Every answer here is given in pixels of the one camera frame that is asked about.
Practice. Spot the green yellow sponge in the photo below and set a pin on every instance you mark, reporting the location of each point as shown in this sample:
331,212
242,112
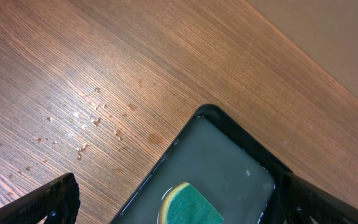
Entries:
183,204

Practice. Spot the small black water tray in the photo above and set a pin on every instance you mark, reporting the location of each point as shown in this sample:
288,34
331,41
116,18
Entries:
230,168

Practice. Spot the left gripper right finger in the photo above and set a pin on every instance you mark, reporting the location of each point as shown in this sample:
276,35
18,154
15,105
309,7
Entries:
304,202

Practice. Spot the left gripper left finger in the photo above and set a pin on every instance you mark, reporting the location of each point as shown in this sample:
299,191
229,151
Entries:
55,202

